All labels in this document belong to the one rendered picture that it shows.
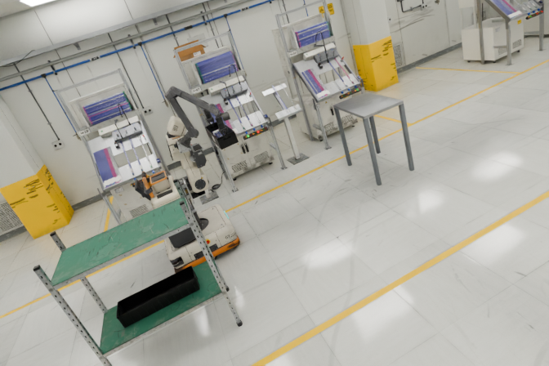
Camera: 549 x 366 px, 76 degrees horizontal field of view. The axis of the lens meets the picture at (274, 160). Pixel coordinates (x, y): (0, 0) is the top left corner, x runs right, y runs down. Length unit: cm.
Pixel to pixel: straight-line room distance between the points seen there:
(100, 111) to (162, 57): 184
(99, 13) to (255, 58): 252
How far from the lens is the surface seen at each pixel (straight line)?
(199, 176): 338
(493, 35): 727
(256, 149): 494
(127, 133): 468
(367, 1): 691
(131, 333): 280
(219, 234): 344
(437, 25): 864
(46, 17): 633
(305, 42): 519
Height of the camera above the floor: 199
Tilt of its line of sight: 22 degrees down
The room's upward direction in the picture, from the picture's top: 19 degrees counter-clockwise
